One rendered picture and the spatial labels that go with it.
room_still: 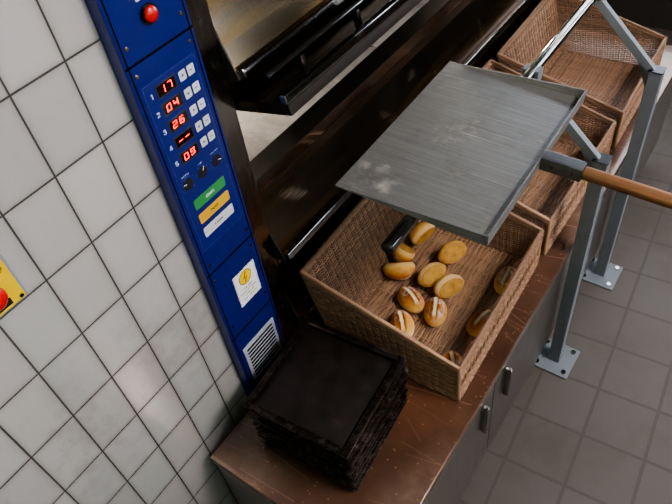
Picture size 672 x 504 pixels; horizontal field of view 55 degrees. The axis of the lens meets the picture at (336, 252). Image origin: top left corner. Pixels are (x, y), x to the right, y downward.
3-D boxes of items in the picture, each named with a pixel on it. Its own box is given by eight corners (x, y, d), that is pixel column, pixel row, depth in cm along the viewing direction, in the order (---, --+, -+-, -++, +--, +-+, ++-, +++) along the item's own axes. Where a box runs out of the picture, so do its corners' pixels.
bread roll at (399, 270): (415, 261, 194) (416, 279, 193) (414, 262, 200) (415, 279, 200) (382, 263, 194) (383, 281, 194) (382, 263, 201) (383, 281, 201)
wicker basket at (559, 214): (410, 207, 221) (407, 143, 201) (484, 120, 250) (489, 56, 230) (546, 259, 199) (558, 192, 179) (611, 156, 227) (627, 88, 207)
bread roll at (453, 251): (437, 250, 195) (429, 249, 200) (446, 269, 197) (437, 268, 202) (463, 235, 198) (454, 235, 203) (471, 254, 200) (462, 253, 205)
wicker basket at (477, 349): (309, 333, 190) (294, 271, 169) (402, 214, 219) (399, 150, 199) (460, 406, 168) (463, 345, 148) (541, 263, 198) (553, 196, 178)
